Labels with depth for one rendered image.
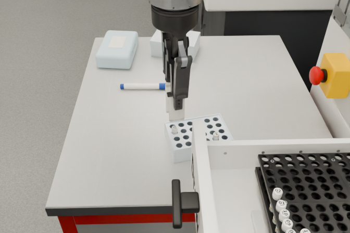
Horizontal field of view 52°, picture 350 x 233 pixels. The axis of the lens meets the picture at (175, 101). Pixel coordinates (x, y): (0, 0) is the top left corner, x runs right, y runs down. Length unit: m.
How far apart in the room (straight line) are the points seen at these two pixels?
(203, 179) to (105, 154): 0.32
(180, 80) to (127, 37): 0.48
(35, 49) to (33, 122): 0.79
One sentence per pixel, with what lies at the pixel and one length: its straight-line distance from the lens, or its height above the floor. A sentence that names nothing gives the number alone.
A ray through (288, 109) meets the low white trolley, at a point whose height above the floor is 0.76.
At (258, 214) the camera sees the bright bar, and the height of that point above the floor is 0.85.
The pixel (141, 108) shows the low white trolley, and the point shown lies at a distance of 0.86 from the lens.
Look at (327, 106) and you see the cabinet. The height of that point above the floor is 0.77.
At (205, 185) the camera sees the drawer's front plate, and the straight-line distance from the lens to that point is 0.49.
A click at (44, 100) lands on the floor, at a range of 2.23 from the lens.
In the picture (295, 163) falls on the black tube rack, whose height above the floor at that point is 0.90.
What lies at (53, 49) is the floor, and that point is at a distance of 2.71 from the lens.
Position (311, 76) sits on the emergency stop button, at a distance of 0.81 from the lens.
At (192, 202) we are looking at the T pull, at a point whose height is 0.91.
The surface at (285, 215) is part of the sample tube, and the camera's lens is 0.50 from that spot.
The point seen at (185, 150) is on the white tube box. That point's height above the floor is 0.79.
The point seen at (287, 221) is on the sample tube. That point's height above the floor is 0.91.
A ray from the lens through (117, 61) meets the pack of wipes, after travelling 0.98.
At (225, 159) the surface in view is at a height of 0.86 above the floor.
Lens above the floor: 1.31
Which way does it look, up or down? 39 degrees down
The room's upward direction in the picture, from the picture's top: straight up
